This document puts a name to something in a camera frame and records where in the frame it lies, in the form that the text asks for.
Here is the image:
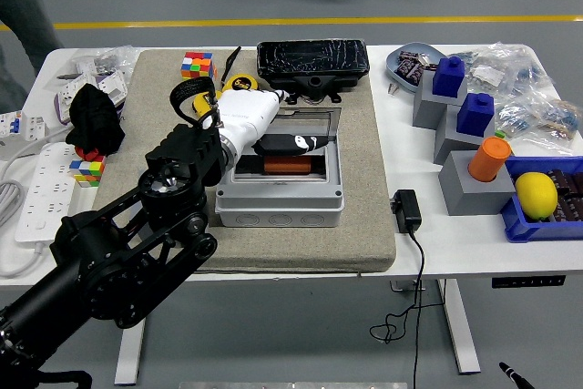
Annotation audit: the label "blue-grey oval tray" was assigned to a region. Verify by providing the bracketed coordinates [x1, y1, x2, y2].
[385, 42, 450, 92]

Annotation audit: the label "blue plastic block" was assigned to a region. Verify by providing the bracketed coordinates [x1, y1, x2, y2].
[432, 56, 466, 99]
[455, 92, 496, 138]

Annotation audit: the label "black adapter cord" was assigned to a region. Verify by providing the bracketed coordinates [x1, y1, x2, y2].
[368, 229, 427, 389]

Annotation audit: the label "grey-brown fabric mat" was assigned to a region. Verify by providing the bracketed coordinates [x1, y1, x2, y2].
[80, 47, 397, 275]

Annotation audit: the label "grey square holder block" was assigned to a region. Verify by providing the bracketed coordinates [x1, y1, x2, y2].
[412, 68, 469, 130]
[433, 104, 497, 166]

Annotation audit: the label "orange cylinder battery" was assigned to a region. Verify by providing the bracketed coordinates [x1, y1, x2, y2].
[467, 136, 513, 183]
[263, 156, 313, 175]

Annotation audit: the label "grey block with round hole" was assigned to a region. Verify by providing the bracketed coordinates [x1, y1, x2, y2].
[438, 149, 529, 217]

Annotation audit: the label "white power strip cable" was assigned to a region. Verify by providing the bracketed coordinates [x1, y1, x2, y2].
[0, 127, 69, 279]

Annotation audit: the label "black power adapter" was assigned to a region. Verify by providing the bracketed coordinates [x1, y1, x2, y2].
[390, 189, 423, 235]

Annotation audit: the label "white table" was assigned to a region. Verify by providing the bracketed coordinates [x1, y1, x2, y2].
[0, 45, 583, 386]

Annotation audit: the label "yellow tape measure black label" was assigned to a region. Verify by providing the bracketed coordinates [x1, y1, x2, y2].
[221, 73, 259, 94]

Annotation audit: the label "blue plastic bin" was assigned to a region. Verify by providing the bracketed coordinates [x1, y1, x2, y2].
[499, 155, 583, 243]

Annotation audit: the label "black cloth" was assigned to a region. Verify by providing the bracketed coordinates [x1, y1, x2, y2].
[65, 83, 127, 157]

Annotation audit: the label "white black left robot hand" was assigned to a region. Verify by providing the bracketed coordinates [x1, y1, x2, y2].
[199, 87, 332, 158]

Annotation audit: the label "grey plastic enclosure box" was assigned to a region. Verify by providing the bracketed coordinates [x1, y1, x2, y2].
[214, 136, 343, 229]

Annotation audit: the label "dark foil packet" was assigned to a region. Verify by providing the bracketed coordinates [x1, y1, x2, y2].
[398, 50, 433, 65]
[394, 59, 427, 87]

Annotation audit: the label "clear bag of white parts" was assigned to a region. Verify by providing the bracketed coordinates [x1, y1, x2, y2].
[55, 45, 140, 89]

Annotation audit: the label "white power strip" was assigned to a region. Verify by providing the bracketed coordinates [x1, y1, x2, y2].
[14, 141, 78, 243]

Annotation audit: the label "yellow lemon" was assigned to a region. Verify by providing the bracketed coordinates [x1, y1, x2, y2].
[515, 171, 559, 220]

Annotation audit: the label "white socket module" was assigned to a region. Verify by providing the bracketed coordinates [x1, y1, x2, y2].
[97, 70, 128, 106]

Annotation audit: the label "clear bag of small parts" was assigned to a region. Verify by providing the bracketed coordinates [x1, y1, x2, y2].
[457, 42, 557, 103]
[494, 90, 583, 156]

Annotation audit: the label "black table control panel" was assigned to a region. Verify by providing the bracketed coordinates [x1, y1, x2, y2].
[491, 275, 568, 290]

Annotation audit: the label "purple-edged white socket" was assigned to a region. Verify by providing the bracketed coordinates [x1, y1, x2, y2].
[53, 84, 83, 126]

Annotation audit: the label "large colourful puzzle cube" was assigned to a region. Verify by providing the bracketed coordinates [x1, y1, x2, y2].
[180, 51, 218, 85]

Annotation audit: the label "dark components in rows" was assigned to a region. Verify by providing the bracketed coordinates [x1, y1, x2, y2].
[544, 169, 583, 225]

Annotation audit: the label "white circuit breaker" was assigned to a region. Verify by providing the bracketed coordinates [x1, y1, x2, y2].
[0, 109, 50, 144]

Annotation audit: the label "small colourful puzzle cube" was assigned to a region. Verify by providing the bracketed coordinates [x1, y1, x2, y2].
[68, 156, 107, 189]

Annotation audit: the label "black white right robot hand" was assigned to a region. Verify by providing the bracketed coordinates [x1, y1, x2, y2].
[498, 361, 532, 389]

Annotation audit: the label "black plastic housing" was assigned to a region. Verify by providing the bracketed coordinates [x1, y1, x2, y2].
[256, 37, 371, 106]

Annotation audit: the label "transparent hinged box lid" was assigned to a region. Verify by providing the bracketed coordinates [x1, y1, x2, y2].
[272, 106, 343, 147]

